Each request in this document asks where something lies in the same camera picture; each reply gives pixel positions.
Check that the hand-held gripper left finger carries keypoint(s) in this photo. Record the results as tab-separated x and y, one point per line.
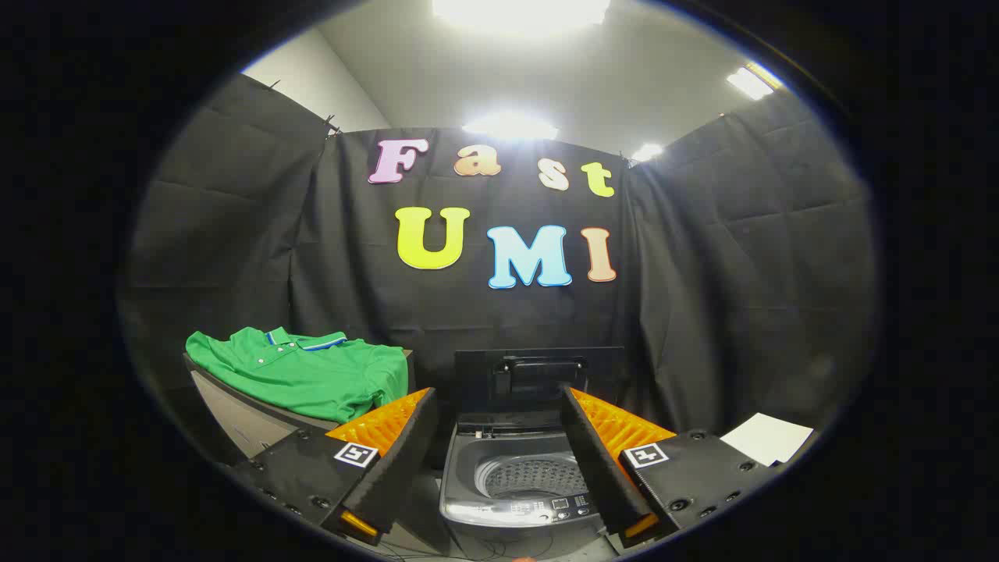
398	460

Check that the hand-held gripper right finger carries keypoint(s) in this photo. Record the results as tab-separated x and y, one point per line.
601	460

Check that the grey washing machine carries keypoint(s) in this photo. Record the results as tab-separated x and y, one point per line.
468	460

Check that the green polo shirt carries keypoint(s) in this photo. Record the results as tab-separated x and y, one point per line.
312	382

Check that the black backdrop cloth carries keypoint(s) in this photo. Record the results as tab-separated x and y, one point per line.
468	328

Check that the grey cabinet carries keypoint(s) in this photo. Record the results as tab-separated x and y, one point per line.
242	425

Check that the white paper sheet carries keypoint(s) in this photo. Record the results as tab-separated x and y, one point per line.
769	437

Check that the small ceiling light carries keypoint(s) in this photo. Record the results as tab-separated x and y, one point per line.
648	152

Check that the round ceiling light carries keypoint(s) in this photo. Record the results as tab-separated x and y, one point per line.
511	127

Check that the rectangular ceiling light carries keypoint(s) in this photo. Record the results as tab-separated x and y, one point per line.
749	82

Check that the large ceiling light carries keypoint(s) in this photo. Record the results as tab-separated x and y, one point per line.
521	12

